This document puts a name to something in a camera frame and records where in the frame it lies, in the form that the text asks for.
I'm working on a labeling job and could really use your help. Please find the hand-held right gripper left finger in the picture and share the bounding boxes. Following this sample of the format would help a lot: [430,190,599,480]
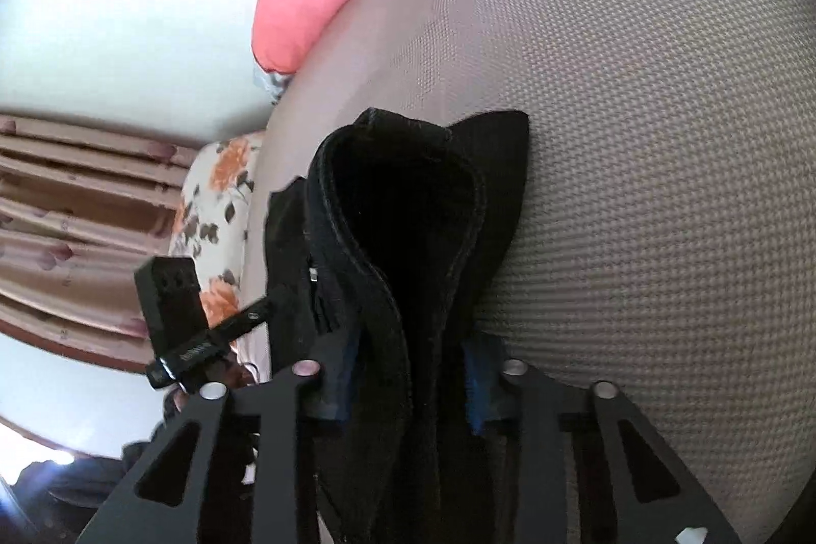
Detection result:
[76,324,366,544]

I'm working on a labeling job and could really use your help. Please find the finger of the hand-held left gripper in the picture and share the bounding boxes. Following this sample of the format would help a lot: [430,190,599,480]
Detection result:
[209,297,276,342]

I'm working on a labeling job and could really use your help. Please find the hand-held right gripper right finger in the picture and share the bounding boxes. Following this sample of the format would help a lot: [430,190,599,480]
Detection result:
[462,339,744,544]

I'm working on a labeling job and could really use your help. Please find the black pants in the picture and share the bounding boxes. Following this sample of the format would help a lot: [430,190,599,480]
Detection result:
[263,107,531,544]

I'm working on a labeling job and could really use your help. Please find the floral bed sheet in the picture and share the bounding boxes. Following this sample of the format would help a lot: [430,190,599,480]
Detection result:
[167,63,294,374]

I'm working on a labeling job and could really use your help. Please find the pink striped curtain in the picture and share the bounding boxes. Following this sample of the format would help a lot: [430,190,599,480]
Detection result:
[0,114,200,377]

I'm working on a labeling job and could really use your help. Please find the person's dark clothing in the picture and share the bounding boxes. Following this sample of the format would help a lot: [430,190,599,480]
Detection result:
[13,438,157,523]

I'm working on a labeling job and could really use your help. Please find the beige woven bed mat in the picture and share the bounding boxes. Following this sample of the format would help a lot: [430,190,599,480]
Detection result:
[245,0,816,544]

